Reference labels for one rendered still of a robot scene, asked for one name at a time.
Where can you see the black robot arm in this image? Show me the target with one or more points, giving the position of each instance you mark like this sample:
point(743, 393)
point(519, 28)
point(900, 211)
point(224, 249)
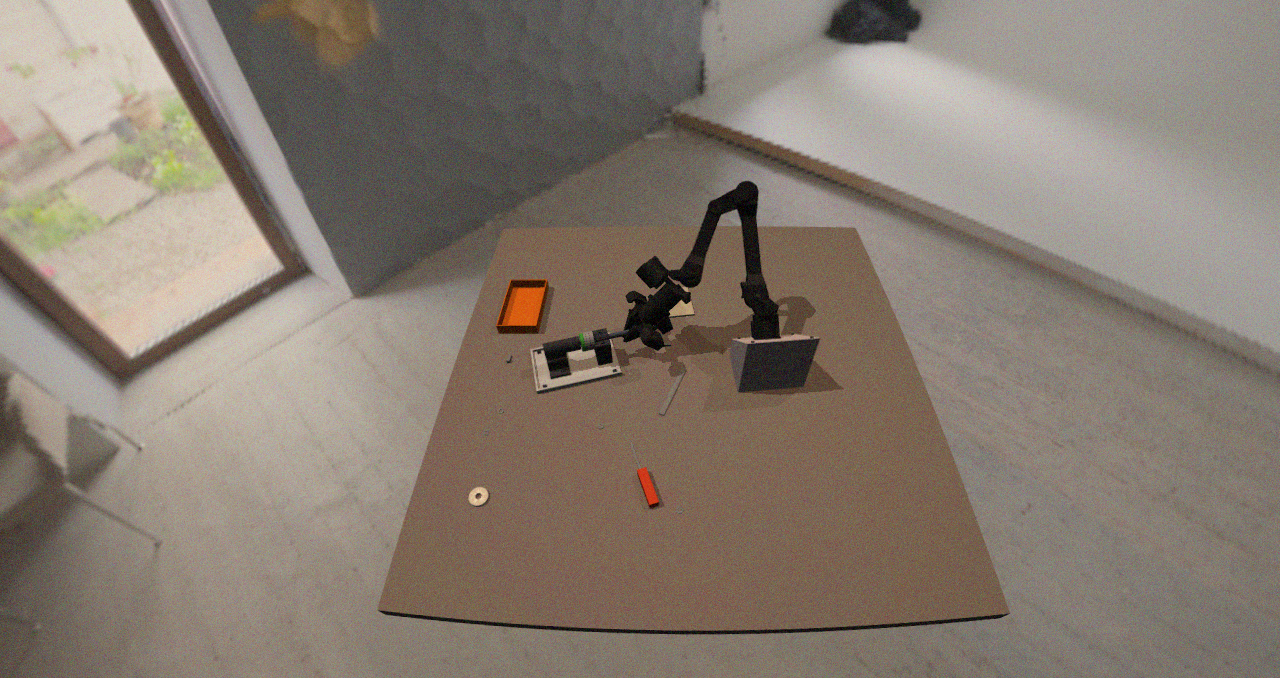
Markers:
point(765, 324)

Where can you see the orange tray with dark brown rim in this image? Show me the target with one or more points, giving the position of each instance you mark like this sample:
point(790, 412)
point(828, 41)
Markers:
point(523, 307)

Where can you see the grey flat bar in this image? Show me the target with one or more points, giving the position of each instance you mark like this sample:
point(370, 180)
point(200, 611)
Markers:
point(672, 391)

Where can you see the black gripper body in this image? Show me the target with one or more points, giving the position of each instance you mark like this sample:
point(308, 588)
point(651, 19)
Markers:
point(650, 312)

